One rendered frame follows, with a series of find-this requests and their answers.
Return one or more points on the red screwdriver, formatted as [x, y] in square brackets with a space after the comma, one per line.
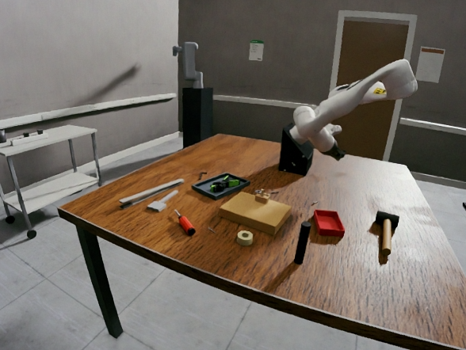
[186, 224]

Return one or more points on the red rectangular tray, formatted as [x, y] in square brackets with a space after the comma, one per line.
[329, 220]

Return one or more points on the beige ring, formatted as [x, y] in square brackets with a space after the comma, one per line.
[245, 237]

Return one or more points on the pale wooden board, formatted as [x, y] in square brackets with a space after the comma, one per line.
[264, 217]

